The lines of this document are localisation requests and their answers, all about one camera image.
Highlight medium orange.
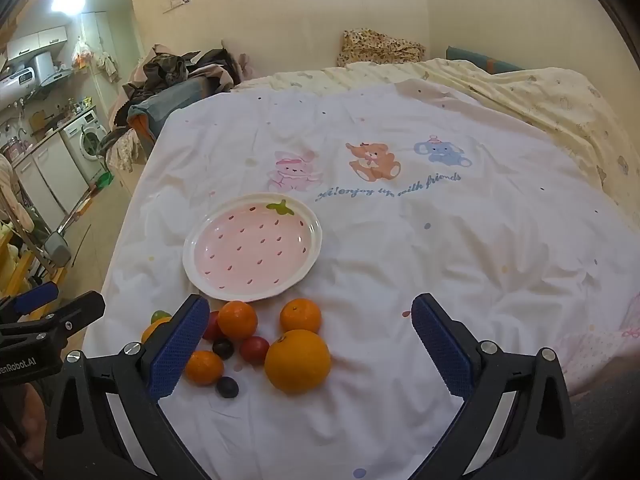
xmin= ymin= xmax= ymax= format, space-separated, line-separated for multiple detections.
xmin=141 ymin=317 xmax=173 ymax=345

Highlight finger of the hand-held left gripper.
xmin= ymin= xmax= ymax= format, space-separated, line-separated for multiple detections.
xmin=0 ymin=281 xmax=60 ymax=322
xmin=0 ymin=291 xmax=106 ymax=346

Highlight large orange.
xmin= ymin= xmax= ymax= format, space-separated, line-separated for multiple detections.
xmin=264 ymin=329 xmax=332 ymax=394

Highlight floral hanging cloth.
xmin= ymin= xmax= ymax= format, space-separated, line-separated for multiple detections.
xmin=106 ymin=129 xmax=147 ymax=174

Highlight pink patterned cloth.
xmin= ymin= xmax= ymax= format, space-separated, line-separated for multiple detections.
xmin=552 ymin=292 xmax=640 ymax=396

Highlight leopard-print cloth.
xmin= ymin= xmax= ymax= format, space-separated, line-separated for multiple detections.
xmin=337 ymin=29 xmax=427 ymax=67

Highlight yellow wooden rack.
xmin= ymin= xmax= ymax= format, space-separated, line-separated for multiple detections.
xmin=0 ymin=232 xmax=66 ymax=297

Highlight white washing machine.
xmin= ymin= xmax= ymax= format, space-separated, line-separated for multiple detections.
xmin=62 ymin=109 xmax=108 ymax=182

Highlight white water heater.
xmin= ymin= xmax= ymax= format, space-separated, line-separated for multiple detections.
xmin=0 ymin=51 xmax=53 ymax=106

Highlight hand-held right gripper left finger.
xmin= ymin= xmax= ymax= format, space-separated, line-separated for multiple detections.
xmin=42 ymin=293 xmax=211 ymax=480

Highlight striped cloth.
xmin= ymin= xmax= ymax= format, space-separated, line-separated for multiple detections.
xmin=0 ymin=154 xmax=31 ymax=231

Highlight blue-grey folded quilt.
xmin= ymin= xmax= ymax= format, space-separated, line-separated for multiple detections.
xmin=127 ymin=77 xmax=216 ymax=136

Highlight pile of dark clothes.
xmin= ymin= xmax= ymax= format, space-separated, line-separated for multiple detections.
xmin=122 ymin=45 xmax=251 ymax=106

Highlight pink strawberry-print plate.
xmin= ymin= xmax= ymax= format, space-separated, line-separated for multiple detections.
xmin=182 ymin=193 xmax=323 ymax=303

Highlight teal pillow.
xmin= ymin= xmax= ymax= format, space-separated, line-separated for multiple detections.
xmin=446 ymin=45 xmax=523 ymax=75

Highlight red plum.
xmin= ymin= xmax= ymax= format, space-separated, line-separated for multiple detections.
xmin=202 ymin=311 xmax=226 ymax=342

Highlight white base cabinet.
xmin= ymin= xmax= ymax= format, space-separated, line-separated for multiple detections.
xmin=15 ymin=134 xmax=88 ymax=217

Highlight pale yellow bedsheet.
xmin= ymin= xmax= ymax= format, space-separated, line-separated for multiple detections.
xmin=232 ymin=57 xmax=640 ymax=203

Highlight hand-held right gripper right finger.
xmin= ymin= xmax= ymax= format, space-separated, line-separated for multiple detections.
xmin=411 ymin=292 xmax=576 ymax=480

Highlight hanging plastic bag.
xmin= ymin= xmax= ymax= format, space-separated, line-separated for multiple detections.
xmin=72 ymin=39 xmax=96 ymax=69

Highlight white printed blanket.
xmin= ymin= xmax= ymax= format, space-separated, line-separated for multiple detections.
xmin=82 ymin=77 xmax=640 ymax=480

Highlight red cherry tomato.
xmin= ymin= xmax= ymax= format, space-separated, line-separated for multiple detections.
xmin=239 ymin=336 xmax=271 ymax=366

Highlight white wall cabinets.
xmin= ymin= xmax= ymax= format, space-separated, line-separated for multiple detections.
xmin=6 ymin=26 xmax=68 ymax=61

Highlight small tangerine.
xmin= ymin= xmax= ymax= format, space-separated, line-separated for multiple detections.
xmin=279 ymin=298 xmax=322 ymax=335
xmin=217 ymin=301 xmax=259 ymax=340
xmin=185 ymin=350 xmax=225 ymax=387

